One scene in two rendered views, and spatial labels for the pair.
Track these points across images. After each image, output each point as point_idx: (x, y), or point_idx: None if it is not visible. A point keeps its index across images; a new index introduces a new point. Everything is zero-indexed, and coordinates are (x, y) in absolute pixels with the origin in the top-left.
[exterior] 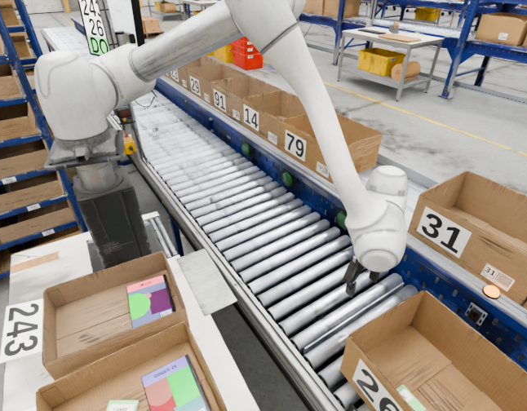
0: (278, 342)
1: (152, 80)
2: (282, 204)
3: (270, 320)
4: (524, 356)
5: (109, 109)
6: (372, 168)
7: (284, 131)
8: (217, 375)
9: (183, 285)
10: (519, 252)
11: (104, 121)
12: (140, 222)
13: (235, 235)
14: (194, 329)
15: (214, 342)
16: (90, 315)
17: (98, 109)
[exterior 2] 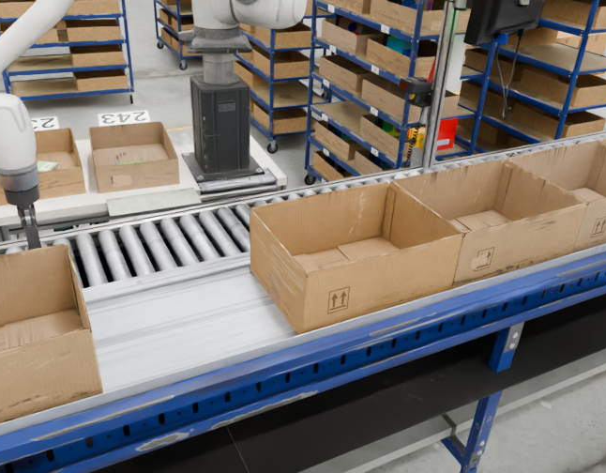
0: (46, 235)
1: (249, 5)
2: None
3: (72, 233)
4: None
5: (220, 14)
6: (293, 332)
7: (377, 199)
8: (41, 203)
9: (153, 190)
10: None
11: (210, 20)
12: (202, 130)
13: (217, 222)
14: (96, 195)
15: (74, 203)
16: (143, 154)
17: (204, 7)
